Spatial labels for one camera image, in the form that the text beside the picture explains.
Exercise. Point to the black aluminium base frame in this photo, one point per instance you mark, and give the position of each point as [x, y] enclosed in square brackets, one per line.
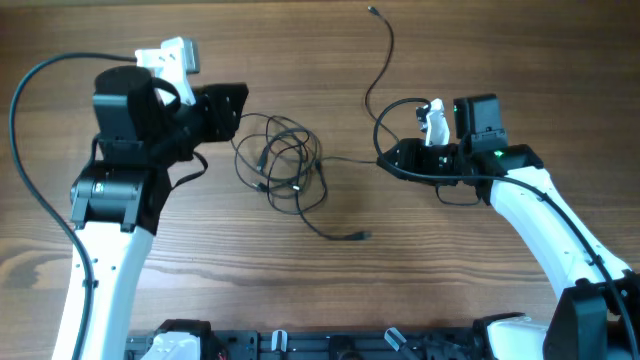
[440, 343]

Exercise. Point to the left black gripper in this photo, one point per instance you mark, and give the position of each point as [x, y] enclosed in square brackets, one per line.
[211, 98]

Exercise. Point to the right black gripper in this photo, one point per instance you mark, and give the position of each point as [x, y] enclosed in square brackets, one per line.
[412, 150]

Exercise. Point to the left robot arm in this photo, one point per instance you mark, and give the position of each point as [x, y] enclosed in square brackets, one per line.
[145, 127]

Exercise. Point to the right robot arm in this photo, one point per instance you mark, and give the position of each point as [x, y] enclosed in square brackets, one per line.
[597, 311]

